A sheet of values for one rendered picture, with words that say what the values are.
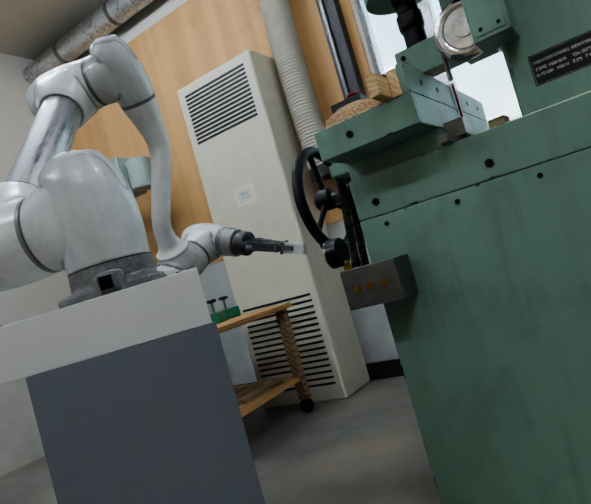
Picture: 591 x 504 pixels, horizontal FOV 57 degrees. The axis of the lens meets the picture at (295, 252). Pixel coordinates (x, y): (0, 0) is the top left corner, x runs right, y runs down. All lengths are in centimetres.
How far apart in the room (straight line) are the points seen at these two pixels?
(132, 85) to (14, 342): 83
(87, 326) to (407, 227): 62
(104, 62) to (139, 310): 82
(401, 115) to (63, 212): 62
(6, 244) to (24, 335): 20
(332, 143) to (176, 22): 266
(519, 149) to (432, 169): 16
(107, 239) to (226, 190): 196
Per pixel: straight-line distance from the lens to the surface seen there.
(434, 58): 132
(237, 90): 290
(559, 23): 120
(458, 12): 122
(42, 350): 95
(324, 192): 141
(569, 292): 106
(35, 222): 105
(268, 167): 276
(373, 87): 100
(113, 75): 156
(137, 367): 92
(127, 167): 327
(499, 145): 107
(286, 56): 290
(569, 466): 116
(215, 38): 343
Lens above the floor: 64
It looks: 3 degrees up
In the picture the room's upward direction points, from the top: 16 degrees counter-clockwise
